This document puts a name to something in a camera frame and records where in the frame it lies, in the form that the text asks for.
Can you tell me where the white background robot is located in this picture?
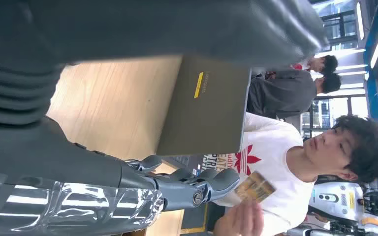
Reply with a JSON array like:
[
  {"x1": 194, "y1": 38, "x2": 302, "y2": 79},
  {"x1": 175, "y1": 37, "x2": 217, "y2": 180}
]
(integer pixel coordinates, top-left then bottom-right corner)
[{"x1": 308, "y1": 181, "x2": 366, "y2": 225}]

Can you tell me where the grey laptop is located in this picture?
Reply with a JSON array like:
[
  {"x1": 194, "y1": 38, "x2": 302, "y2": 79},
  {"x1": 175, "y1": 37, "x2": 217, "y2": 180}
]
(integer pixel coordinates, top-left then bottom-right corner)
[{"x1": 156, "y1": 55, "x2": 252, "y2": 178}]

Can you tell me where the bystander person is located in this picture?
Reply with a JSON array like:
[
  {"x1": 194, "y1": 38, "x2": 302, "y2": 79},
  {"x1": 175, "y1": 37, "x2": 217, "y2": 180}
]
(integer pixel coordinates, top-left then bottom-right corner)
[
  {"x1": 247, "y1": 69, "x2": 342, "y2": 119},
  {"x1": 290, "y1": 55, "x2": 339, "y2": 75}
]

